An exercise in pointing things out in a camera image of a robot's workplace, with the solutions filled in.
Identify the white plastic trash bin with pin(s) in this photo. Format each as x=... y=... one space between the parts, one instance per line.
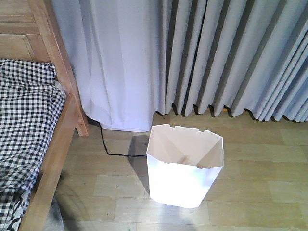
x=182 y=163

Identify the white sheer curtain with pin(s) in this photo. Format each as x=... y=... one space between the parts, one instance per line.
x=117 y=52

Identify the grey pleated curtain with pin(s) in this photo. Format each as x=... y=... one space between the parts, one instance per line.
x=236 y=54

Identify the black white checkered blanket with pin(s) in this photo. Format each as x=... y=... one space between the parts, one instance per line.
x=31 y=102

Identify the wooden bed frame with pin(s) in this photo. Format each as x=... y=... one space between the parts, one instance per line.
x=29 y=32

